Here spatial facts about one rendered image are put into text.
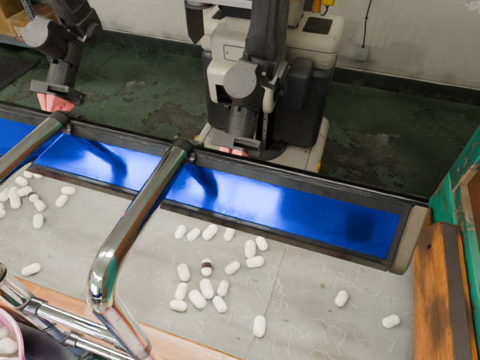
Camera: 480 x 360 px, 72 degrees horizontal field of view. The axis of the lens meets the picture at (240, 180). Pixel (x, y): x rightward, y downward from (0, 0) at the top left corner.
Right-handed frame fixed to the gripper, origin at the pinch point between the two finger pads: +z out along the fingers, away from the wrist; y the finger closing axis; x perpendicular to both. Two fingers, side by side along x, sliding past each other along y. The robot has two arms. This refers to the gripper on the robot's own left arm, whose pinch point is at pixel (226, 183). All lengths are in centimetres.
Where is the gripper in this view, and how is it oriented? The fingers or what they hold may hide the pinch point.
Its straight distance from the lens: 64.7
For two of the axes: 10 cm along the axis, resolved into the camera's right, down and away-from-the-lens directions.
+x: 2.0, 0.5, 9.8
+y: 9.5, 2.4, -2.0
